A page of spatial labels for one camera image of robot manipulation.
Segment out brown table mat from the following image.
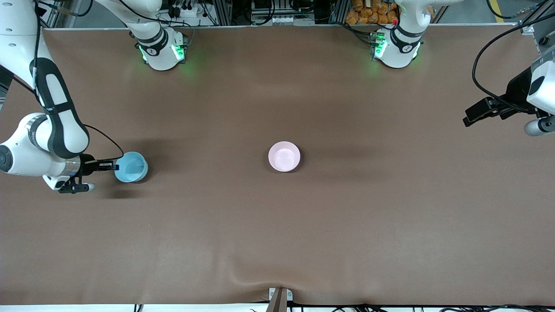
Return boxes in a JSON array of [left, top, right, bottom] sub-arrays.
[[0, 25, 555, 306]]

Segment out pink bowl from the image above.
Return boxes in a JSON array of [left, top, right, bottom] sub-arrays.
[[268, 141, 301, 173]]

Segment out blue bowl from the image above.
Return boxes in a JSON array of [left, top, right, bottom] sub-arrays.
[[114, 151, 149, 183]]

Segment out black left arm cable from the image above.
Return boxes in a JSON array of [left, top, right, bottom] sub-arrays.
[[472, 12, 555, 114]]

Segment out orange snack packets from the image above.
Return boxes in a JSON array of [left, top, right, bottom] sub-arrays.
[[346, 0, 399, 25]]

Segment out metal table edge bracket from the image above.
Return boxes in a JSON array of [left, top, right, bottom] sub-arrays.
[[268, 287, 294, 312]]

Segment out white power strip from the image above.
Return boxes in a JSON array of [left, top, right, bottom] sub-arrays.
[[268, 15, 300, 26]]

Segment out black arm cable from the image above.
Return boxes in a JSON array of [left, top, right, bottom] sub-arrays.
[[33, 0, 125, 163], [472, 12, 555, 114]]

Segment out power strip with black plugs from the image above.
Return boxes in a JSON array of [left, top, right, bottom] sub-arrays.
[[167, 0, 206, 19]]

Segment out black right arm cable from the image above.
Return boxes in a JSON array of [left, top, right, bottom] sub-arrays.
[[33, 0, 125, 163]]

